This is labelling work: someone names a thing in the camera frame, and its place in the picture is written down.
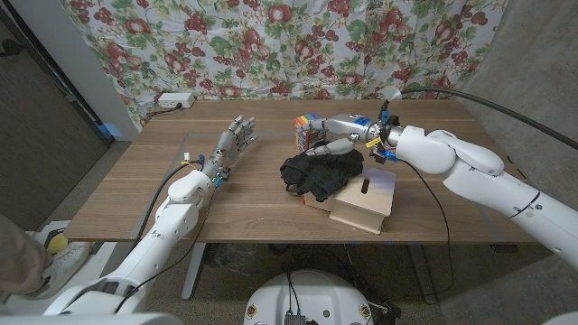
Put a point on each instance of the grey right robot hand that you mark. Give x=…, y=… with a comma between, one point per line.
x=350, y=131

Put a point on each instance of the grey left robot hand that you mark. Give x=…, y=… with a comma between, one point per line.
x=228, y=146

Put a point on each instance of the black shorts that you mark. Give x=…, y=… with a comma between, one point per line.
x=320, y=173

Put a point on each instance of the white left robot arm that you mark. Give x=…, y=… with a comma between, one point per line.
x=153, y=237

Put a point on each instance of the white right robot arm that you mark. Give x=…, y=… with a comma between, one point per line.
x=487, y=180

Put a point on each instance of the rainbow card game box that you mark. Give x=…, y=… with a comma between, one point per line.
x=303, y=131

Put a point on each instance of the wooden box with slot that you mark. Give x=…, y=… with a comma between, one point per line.
x=363, y=198

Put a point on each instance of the white power strip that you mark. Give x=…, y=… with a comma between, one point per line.
x=176, y=100

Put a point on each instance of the floral fruit backdrop cloth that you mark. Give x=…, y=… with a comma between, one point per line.
x=289, y=49

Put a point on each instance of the blue tape patch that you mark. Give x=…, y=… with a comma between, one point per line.
x=110, y=131

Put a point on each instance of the grey metal table leg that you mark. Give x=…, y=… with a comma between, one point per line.
x=194, y=271
x=422, y=275

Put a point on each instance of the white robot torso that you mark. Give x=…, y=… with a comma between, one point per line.
x=311, y=298

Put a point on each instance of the dark brown door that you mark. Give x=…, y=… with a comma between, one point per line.
x=40, y=135

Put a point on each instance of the yellow and black object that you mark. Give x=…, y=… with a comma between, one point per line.
x=56, y=244

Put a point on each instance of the white sneaker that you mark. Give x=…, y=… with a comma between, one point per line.
x=65, y=266

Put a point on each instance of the person's beige trouser leg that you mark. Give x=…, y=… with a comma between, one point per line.
x=20, y=262

